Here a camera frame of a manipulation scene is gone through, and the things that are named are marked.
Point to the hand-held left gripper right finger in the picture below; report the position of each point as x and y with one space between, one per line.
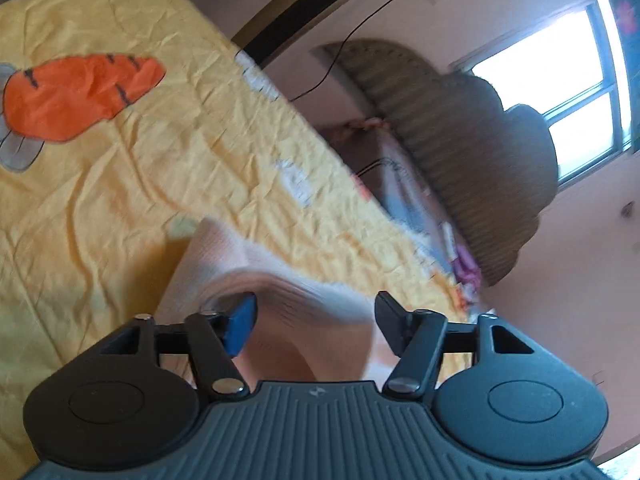
390 317

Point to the window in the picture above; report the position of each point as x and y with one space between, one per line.
540 70

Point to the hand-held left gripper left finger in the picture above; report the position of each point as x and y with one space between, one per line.
240 320

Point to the white remote control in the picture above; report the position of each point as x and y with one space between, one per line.
448 240

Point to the yellow printed quilt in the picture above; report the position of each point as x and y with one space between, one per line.
125 175

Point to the purple cloth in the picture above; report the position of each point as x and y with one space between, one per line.
467 272

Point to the grey padded headboard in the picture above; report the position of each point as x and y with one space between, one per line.
475 160

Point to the patterned pillow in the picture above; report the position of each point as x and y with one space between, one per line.
400 195

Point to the dark floral curtain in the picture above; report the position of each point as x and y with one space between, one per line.
627 10

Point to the gold tower air conditioner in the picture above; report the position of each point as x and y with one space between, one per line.
300 15

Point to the white knit sweater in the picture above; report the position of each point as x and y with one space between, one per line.
300 320

